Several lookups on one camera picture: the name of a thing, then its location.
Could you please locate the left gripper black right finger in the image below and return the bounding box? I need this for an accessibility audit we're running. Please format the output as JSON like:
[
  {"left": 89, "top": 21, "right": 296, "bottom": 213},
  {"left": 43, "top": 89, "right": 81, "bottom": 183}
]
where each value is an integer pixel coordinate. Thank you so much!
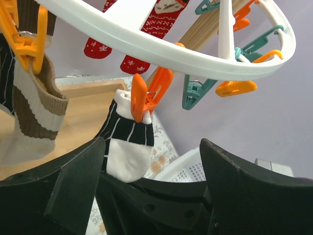
[{"left": 200, "top": 139, "right": 313, "bottom": 235}]

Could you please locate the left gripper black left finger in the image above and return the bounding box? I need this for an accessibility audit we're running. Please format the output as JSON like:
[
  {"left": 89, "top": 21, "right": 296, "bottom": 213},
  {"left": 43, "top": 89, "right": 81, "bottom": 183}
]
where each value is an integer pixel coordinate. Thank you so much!
[{"left": 0, "top": 138, "right": 105, "bottom": 235}]

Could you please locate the black white striped sock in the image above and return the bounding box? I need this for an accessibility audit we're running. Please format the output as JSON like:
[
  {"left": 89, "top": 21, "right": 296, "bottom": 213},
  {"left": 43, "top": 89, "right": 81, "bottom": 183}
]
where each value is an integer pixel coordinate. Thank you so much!
[{"left": 96, "top": 90, "right": 154, "bottom": 183}]

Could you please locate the brown beige striped sock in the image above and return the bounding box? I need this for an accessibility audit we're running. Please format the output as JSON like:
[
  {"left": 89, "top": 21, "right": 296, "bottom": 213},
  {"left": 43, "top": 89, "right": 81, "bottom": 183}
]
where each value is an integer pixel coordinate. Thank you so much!
[{"left": 0, "top": 0, "right": 68, "bottom": 165}]

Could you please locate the white round clip hanger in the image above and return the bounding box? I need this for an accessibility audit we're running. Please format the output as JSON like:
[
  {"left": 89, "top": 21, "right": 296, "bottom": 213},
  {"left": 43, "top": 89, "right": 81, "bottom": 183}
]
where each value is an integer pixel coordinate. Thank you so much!
[{"left": 41, "top": 0, "right": 296, "bottom": 81}]

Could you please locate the white plastic basket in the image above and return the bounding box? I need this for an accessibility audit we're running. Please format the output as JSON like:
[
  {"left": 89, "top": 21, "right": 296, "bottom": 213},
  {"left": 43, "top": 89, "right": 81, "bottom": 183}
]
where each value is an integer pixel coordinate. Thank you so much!
[{"left": 154, "top": 147, "right": 206, "bottom": 183}]

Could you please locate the wooden tray base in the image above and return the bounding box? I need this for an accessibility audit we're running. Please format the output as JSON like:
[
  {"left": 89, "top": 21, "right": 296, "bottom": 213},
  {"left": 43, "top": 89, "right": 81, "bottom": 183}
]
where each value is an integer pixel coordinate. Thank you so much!
[{"left": 0, "top": 79, "right": 128, "bottom": 180}]

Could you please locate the yellow-orange clothes clip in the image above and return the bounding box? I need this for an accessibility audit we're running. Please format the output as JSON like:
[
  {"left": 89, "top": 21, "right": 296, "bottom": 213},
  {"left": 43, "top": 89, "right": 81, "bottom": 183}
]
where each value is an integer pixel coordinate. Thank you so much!
[{"left": 215, "top": 80, "right": 257, "bottom": 97}]

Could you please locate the teal clothes clip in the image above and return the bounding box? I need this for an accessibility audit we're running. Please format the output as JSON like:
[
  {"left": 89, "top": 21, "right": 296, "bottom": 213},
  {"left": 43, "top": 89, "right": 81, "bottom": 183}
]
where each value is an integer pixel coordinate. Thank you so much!
[{"left": 182, "top": 74, "right": 217, "bottom": 110}]

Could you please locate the orange clothes clip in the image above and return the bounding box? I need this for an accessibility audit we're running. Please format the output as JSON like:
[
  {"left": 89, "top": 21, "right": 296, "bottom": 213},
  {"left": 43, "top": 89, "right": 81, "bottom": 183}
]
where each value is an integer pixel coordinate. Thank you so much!
[{"left": 131, "top": 67, "right": 174, "bottom": 122}]

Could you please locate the red christmas sock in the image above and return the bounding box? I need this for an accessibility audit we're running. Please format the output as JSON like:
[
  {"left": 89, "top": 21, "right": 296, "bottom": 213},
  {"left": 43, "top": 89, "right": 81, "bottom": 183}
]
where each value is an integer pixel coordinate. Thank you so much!
[
  {"left": 120, "top": 0, "right": 189, "bottom": 74},
  {"left": 83, "top": 0, "right": 117, "bottom": 59}
]

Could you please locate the yellow clothes clip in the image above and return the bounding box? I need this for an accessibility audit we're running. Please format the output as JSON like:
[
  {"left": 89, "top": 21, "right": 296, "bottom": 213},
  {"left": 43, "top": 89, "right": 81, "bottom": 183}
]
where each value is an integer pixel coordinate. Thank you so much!
[{"left": 0, "top": 0, "right": 48, "bottom": 74}]

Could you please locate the wooden rack post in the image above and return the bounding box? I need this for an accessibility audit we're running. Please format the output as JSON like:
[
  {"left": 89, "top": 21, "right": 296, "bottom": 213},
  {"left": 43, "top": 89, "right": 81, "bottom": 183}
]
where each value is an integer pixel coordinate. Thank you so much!
[{"left": 151, "top": 8, "right": 222, "bottom": 78}]

